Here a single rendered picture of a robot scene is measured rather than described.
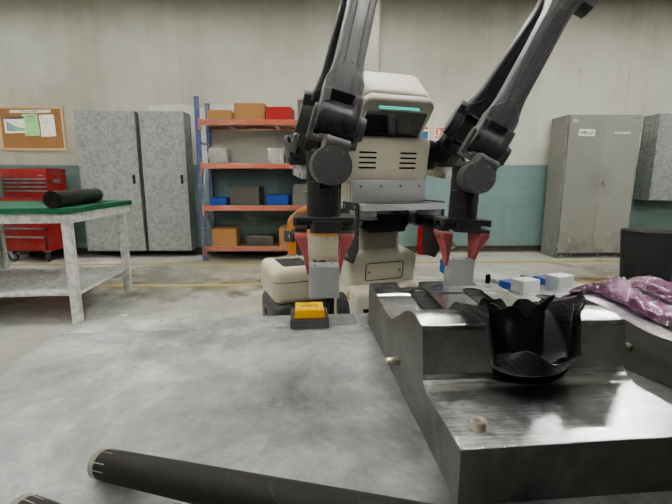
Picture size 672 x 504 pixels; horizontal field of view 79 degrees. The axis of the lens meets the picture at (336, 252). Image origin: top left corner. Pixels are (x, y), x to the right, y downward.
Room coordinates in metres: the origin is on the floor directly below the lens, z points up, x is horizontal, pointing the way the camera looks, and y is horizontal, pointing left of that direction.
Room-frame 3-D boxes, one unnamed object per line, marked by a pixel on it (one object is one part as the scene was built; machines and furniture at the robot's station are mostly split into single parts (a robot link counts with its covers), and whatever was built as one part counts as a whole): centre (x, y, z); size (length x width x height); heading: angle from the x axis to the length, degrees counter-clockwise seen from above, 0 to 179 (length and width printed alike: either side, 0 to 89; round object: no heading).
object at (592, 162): (5.89, -3.60, 0.98); 1.00 x 0.47 x 1.95; 92
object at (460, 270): (0.88, -0.25, 0.92); 0.13 x 0.05 x 0.05; 4
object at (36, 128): (5.96, 4.26, 1.80); 0.90 x 0.03 x 0.60; 92
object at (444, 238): (0.84, -0.24, 0.97); 0.07 x 0.07 x 0.09; 4
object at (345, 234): (0.69, 0.01, 0.99); 0.07 x 0.07 x 0.09; 5
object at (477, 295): (0.62, -0.23, 0.92); 0.35 x 0.16 x 0.09; 5
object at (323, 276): (0.73, 0.02, 0.94); 0.13 x 0.05 x 0.05; 5
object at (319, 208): (0.68, 0.02, 1.06); 0.10 x 0.07 x 0.07; 95
